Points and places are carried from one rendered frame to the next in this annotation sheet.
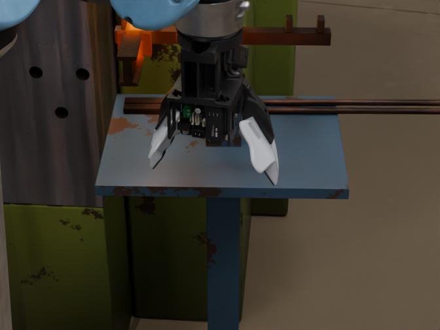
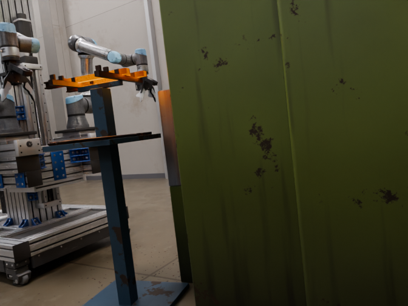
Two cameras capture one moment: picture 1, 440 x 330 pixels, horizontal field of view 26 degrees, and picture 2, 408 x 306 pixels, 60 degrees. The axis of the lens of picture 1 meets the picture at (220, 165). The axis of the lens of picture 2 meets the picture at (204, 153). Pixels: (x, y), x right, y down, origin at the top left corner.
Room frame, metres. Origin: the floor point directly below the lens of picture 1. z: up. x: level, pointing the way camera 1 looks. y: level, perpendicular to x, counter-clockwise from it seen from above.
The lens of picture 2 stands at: (2.23, -1.28, 0.72)
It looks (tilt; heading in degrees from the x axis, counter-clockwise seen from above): 4 degrees down; 109
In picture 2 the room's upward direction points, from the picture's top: 7 degrees counter-clockwise
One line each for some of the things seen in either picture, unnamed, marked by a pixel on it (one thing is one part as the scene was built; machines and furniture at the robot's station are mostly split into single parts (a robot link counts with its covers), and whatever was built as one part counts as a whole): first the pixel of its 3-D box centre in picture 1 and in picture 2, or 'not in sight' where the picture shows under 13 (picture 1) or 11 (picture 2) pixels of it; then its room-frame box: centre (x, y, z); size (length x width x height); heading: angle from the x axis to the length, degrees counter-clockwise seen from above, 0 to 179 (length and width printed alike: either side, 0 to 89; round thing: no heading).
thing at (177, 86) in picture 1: (207, 81); (11, 71); (0.92, 0.01, 1.07); 0.09 x 0.08 x 0.12; 166
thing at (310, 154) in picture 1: (223, 142); (107, 141); (1.39, -0.01, 0.71); 0.40 x 0.30 x 0.02; 89
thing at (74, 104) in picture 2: not in sight; (75, 104); (0.63, 0.81, 0.98); 0.13 x 0.12 x 0.14; 84
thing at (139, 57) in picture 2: not in sight; (140, 57); (1.14, 0.88, 1.23); 0.09 x 0.08 x 0.11; 174
